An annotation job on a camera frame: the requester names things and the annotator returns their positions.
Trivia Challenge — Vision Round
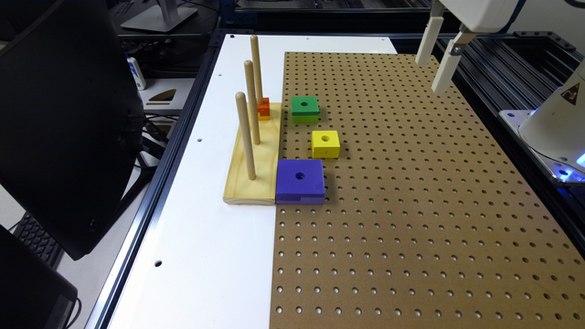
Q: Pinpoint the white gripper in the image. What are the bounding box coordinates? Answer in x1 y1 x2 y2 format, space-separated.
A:
415 0 518 94

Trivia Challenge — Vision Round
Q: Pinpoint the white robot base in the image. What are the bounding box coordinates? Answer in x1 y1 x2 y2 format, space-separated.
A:
499 64 584 186

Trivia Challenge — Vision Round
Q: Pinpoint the green wooden block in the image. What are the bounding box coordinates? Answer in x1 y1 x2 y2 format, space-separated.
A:
291 96 320 123

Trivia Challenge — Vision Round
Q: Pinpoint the yellow wooden block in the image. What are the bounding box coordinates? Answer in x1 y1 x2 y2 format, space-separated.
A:
311 131 340 159

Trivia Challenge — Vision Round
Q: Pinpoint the orange wooden block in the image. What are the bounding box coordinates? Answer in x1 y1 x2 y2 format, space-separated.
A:
257 98 271 121

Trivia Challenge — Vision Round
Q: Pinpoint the purple wooden block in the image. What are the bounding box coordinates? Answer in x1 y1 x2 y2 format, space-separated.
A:
276 159 324 205

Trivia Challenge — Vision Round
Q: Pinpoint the brown pegboard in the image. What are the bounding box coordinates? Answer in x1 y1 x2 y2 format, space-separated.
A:
270 52 584 328

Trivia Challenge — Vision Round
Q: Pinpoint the rear wooden peg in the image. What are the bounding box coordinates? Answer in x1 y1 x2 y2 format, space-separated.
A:
250 35 264 105

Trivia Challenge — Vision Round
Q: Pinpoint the wooden peg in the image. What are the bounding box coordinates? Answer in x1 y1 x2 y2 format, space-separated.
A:
250 35 264 105
244 60 261 145
235 91 256 180

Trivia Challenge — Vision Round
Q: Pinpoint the middle wooden peg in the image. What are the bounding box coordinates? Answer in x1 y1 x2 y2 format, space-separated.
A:
244 60 261 145

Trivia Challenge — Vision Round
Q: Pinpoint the front wooden peg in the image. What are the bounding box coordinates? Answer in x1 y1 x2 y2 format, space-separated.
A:
235 91 256 180

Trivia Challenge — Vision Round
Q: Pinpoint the wooden peg base board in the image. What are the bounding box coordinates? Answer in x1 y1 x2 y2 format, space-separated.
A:
223 102 282 206

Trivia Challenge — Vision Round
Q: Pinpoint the silver monitor stand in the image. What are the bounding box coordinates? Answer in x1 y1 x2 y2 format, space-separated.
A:
121 0 198 33

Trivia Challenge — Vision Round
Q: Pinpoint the white blue small device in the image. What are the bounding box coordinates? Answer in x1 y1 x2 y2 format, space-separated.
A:
127 57 146 90

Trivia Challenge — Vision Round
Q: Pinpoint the black monitor back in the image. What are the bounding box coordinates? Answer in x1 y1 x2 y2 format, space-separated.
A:
1 0 144 259

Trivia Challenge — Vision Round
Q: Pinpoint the black keyboard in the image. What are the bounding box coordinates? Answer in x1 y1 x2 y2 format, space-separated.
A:
14 213 63 269

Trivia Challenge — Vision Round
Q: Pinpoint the black aluminium table frame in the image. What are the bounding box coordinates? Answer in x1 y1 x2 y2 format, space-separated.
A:
85 28 235 329

